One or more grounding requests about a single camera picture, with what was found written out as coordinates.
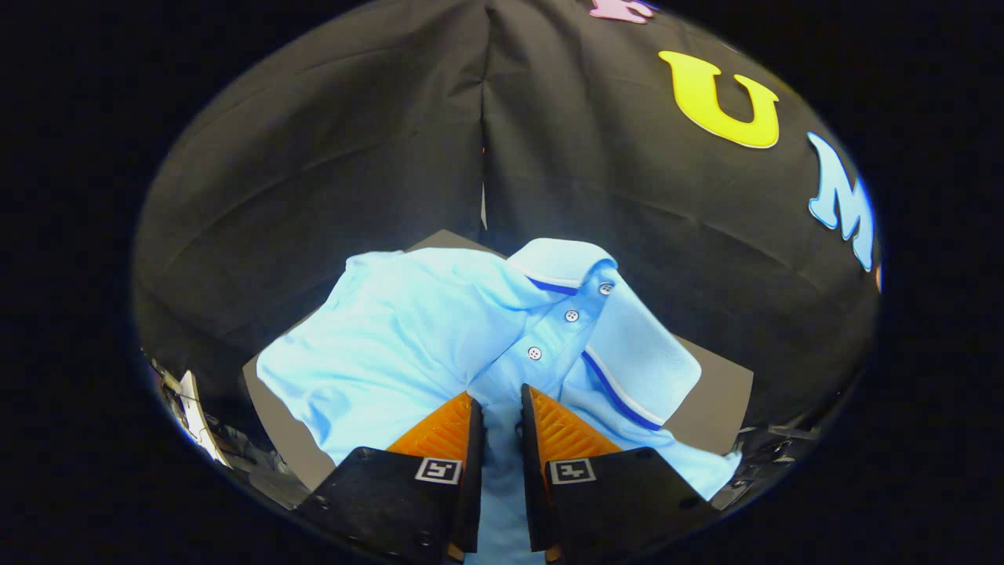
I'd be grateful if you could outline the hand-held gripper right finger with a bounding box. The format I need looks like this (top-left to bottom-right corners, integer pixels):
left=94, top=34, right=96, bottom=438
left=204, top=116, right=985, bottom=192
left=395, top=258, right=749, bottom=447
left=519, top=385, right=718, bottom=565

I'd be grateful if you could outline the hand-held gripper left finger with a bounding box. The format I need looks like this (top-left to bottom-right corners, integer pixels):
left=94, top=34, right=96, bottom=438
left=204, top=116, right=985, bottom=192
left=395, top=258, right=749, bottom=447
left=296, top=391, right=484, bottom=565

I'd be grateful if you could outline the light blue polo shirt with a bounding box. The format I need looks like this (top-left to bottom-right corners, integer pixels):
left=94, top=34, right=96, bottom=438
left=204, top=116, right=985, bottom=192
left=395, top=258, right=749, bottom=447
left=256, top=237, right=742, bottom=565

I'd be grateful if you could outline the dark topped grey cabinet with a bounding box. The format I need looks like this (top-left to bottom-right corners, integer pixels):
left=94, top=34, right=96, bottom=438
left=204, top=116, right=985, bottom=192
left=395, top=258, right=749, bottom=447
left=242, top=229, right=754, bottom=491

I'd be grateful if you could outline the white plastic device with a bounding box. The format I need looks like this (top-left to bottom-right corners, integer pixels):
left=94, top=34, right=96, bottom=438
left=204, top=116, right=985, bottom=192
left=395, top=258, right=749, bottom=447
left=176, top=370, right=232, bottom=468

